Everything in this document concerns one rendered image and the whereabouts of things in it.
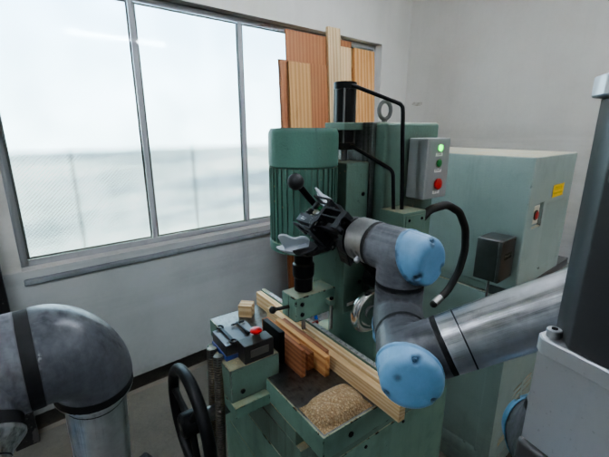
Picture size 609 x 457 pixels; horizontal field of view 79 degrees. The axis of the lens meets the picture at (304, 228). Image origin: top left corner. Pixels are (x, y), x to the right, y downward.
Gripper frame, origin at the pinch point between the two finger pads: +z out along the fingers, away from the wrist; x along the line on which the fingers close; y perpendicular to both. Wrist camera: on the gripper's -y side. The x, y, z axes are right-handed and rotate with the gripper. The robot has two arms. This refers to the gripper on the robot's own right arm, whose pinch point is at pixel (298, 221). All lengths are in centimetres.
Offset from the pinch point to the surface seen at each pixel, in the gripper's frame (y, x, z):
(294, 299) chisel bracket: -20.6, 12.9, 9.2
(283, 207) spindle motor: -0.4, -2.5, 9.7
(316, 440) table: -26.1, 34.2, -15.5
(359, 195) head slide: -14.1, -18.6, 5.3
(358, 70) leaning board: -63, -153, 145
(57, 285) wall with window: -7, 71, 143
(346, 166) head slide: -5.2, -20.7, 5.5
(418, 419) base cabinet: -72, 18, -10
